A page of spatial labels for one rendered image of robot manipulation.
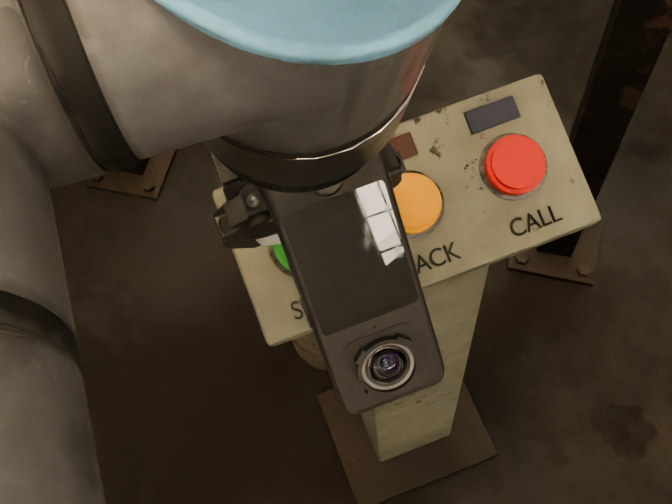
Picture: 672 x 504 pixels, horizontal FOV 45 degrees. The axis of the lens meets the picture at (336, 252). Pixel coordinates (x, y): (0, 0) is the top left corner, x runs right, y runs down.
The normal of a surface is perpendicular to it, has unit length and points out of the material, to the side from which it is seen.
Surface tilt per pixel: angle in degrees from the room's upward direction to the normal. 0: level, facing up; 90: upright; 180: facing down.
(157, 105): 83
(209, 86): 86
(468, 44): 0
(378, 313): 50
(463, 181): 20
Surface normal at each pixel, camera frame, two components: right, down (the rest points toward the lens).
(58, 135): 0.30, 0.80
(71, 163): 0.32, 0.91
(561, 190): 0.05, -0.12
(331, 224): 0.21, 0.37
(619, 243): -0.07, -0.44
